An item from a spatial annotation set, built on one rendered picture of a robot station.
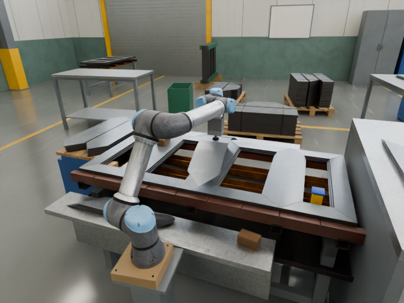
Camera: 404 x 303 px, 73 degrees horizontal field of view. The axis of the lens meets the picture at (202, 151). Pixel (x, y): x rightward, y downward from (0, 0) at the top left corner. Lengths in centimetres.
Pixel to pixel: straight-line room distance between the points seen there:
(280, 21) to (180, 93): 513
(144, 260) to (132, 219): 19
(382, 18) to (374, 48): 74
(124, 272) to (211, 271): 58
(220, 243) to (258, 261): 20
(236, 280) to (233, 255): 33
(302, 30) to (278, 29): 71
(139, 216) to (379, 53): 876
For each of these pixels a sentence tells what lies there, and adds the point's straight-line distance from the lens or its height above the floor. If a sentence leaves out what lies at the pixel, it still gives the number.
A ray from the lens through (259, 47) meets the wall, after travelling 962.
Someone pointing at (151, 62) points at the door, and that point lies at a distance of 1053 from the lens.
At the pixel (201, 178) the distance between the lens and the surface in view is 147.
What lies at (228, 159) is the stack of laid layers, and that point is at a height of 84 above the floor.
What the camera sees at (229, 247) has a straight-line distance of 139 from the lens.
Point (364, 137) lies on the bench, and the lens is 182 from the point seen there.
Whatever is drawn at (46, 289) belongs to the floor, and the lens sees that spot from 238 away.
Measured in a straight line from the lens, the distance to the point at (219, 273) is 167.
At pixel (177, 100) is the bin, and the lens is 533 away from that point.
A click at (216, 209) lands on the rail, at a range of 144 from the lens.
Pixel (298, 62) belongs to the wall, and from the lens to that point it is 967.
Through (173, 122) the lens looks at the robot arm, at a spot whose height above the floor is 128.
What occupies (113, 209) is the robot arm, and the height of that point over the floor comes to 94.
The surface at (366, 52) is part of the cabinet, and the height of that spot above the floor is 92.
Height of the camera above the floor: 164
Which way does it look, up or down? 25 degrees down
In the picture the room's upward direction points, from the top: 1 degrees counter-clockwise
